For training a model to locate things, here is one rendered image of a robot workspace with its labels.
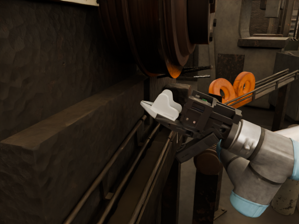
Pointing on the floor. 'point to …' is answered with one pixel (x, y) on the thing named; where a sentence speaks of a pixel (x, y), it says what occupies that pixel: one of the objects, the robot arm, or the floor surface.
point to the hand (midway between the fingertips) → (145, 107)
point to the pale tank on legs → (284, 21)
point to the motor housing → (206, 185)
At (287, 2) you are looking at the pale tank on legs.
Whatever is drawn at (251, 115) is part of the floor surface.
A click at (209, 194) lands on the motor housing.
